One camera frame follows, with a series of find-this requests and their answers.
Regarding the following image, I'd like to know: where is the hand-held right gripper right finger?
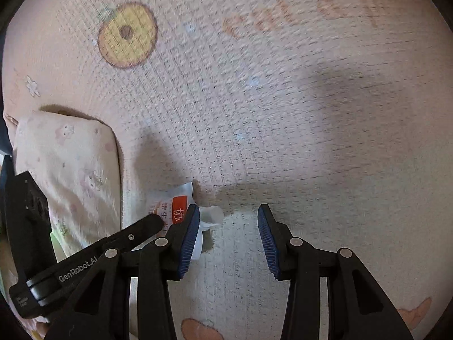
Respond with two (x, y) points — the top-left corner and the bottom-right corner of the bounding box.
(257, 203), (414, 340)

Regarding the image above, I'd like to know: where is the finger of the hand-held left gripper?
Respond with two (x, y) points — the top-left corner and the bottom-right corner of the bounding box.
(101, 214), (164, 249)

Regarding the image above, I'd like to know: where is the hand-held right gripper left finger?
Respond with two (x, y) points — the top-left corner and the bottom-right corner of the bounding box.
(42, 203), (201, 340)

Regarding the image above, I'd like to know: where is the white tube with orange label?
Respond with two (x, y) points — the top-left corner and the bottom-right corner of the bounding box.
(149, 180), (224, 261)

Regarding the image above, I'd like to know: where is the cream printed pillow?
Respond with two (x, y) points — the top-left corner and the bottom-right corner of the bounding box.
(12, 110), (123, 256)

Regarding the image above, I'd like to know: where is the pink cartoon printed blanket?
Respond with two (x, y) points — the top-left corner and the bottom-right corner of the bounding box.
(0, 0), (453, 340)

